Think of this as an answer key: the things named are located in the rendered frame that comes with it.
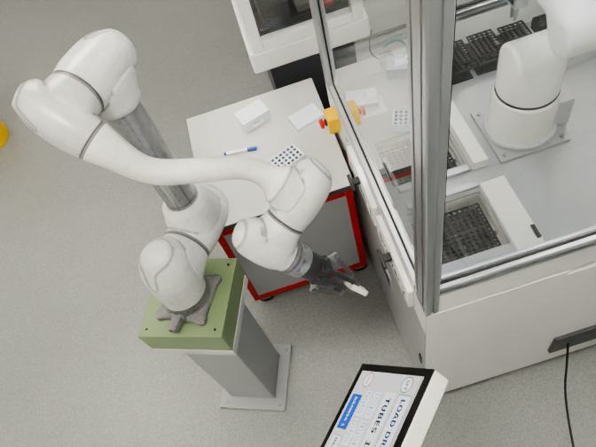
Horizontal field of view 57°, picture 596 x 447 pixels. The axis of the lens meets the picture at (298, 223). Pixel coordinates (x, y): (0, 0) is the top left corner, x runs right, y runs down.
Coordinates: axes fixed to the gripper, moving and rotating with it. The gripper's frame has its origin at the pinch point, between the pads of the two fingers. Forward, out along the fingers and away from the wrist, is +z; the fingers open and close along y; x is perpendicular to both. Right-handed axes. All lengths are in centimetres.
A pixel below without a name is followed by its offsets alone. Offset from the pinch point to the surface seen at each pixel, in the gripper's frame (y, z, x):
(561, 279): 33, 45, -21
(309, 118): 36, 6, 87
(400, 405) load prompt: -11.3, -4.3, -37.7
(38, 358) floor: -137, -22, 145
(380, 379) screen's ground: -12.7, 0.7, -24.5
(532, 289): 26, 40, -18
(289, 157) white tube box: 19, 1, 75
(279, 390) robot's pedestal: -72, 54, 63
